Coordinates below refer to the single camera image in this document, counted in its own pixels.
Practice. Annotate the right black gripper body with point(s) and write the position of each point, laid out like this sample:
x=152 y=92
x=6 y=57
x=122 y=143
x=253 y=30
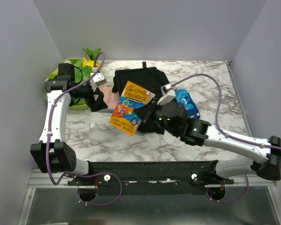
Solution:
x=153 y=114

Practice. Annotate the black student backpack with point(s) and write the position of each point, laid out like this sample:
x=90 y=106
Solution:
x=149 y=78

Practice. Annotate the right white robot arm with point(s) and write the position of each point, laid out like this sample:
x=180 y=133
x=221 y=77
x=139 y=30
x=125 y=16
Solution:
x=261 y=157

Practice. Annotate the blue patterned pencil case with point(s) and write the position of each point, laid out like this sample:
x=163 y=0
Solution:
x=185 y=101

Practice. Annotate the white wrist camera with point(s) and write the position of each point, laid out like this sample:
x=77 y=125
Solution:
x=168 y=94
x=97 y=80

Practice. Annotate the yellow leafy vegetable toy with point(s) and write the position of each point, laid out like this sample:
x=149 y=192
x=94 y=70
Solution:
x=90 y=63

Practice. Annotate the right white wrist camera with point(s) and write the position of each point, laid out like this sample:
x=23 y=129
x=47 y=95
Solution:
x=168 y=94

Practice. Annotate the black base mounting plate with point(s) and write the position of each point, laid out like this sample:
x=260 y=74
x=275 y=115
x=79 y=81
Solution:
x=150 y=178

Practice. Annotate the orange treehouse book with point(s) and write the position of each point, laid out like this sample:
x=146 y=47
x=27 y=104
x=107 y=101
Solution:
x=123 y=117

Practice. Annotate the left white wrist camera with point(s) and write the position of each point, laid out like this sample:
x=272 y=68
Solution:
x=97 y=80

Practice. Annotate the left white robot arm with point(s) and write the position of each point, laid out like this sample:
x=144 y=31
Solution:
x=51 y=153

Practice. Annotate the aluminium rail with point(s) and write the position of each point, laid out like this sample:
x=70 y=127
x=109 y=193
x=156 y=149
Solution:
x=42 y=180

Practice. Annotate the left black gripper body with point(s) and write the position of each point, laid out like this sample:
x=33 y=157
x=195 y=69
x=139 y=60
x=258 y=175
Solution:
x=85 y=92

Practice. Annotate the pink notebook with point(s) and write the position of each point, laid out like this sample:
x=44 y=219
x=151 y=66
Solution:
x=110 y=98

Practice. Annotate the green lettuce toy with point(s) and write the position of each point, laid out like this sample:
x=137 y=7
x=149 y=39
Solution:
x=82 y=73

